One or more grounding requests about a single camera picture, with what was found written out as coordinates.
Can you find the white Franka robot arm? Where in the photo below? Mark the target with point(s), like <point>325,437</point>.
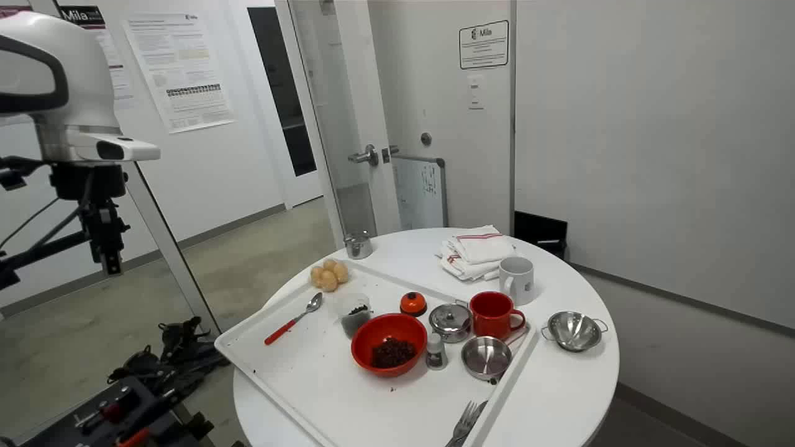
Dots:
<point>58,91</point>

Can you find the small steel pot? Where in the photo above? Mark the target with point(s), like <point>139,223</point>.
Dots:
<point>359,244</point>

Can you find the black camera tripod stand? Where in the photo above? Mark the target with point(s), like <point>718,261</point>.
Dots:
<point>50,247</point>

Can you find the paper poster with dark header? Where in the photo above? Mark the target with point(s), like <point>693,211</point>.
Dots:
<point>118,71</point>

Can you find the red mug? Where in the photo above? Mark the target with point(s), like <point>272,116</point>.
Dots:
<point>492,313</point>

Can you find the black box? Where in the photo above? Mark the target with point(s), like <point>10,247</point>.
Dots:
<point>539,233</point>

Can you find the red bowl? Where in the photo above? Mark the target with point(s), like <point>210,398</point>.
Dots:
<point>363,343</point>

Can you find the white plastic tray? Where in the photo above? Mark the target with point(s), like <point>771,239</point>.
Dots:
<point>332,388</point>

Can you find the dark narrow window pane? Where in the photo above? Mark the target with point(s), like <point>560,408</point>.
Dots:
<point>282,91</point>

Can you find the steel measuring cup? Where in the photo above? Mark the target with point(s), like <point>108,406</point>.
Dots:
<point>450,322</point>

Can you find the frosted glass door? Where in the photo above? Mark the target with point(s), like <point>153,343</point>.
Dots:
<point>332,101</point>

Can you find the small steel shaker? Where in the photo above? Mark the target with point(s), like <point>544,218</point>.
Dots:
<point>435,352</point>

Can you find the white printed wall sign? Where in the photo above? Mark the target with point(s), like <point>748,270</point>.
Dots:
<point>483,43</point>

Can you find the black tool heap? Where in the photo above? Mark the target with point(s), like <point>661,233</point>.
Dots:
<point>150,388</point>

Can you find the small whiteboard with drawings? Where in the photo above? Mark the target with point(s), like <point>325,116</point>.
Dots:
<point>417,192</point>

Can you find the white mug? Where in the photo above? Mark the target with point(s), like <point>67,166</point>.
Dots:
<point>517,276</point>

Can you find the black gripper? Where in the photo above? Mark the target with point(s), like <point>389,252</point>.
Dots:
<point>101,223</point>

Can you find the small steel bowl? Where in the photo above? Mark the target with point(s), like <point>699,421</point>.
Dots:
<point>484,358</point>

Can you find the white red-striped cloth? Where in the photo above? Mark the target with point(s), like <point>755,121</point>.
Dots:
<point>475,252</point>

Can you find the red tomato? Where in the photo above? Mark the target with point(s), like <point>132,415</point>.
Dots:
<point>414,305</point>

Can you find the tan bread roll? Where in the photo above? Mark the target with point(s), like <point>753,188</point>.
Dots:
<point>318,274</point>
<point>335,266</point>
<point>329,285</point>
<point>344,276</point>

